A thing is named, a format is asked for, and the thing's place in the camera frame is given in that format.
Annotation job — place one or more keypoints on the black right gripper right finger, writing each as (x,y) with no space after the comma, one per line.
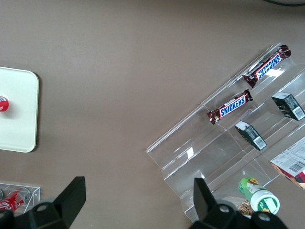
(207,207)

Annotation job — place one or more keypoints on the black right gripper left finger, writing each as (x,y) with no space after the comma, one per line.
(70,202)

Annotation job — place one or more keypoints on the cream plastic tray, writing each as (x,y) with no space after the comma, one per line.
(16,114)

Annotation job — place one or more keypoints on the brown pretzel snack pack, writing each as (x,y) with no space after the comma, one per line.
(244,208)

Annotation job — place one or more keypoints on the clear acrylic can holder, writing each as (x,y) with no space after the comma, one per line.
(33,193)

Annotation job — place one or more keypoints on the green bottle with white cap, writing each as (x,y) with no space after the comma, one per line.
(258,195)

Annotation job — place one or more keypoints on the clear acrylic stepped display stand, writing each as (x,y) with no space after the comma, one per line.
(202,152)

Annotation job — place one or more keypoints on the red cola can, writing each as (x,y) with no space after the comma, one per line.
(14,200)

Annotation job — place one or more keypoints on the small black carton box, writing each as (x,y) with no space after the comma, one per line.
(287,106)
(250,134)

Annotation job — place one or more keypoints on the white red snack box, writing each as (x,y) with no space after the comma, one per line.
(291,162)

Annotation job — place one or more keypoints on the Snickers chocolate bar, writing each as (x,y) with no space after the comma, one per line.
(268,65)
(231,107)

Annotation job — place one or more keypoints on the red white small bottle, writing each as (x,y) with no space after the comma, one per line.
(3,103)

